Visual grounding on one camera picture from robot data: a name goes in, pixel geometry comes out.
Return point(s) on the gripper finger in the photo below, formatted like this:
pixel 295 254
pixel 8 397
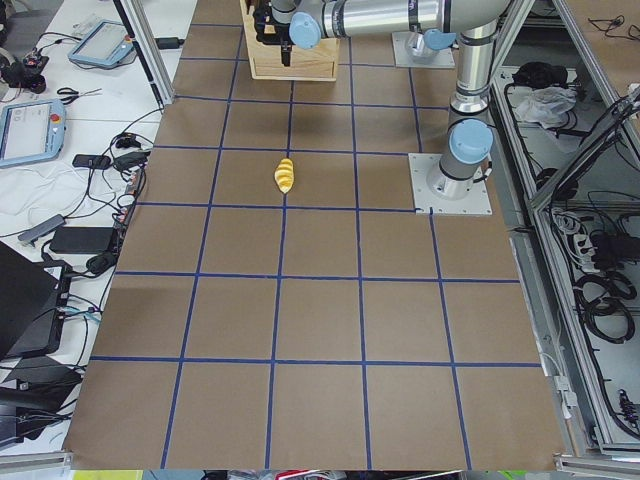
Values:
pixel 285 51

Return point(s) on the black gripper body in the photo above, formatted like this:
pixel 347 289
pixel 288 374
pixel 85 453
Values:
pixel 282 36

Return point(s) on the wooden drawer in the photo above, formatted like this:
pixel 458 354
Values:
pixel 300 68
pixel 305 32

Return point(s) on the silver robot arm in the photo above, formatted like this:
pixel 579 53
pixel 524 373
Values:
pixel 473 24
pixel 429 42

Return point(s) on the wooden drawer cabinet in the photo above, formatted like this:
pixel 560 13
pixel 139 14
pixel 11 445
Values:
pixel 272 53

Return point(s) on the yellow toy bread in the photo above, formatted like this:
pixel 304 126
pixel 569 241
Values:
pixel 284 175

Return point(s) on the far blue teach pendant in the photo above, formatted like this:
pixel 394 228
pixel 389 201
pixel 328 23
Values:
pixel 106 46

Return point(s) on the blue teach pendant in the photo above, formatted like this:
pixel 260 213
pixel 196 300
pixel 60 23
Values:
pixel 106 46
pixel 32 132

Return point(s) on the near blue teach pendant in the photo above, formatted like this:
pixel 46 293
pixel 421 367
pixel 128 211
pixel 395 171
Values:
pixel 32 132

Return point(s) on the crumpled white cloth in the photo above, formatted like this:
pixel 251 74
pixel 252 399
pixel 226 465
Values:
pixel 548 107

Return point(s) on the black power adapter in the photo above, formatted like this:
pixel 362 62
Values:
pixel 81 240

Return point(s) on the black laptop computer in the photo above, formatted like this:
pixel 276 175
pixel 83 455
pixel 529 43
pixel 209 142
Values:
pixel 32 297

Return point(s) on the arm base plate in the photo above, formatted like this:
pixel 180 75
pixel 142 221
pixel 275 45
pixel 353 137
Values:
pixel 441 60
pixel 435 193

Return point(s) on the aluminium frame post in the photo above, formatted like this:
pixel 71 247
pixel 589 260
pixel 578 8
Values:
pixel 133 17

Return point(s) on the black handled scissors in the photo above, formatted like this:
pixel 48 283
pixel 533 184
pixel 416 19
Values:
pixel 68 95

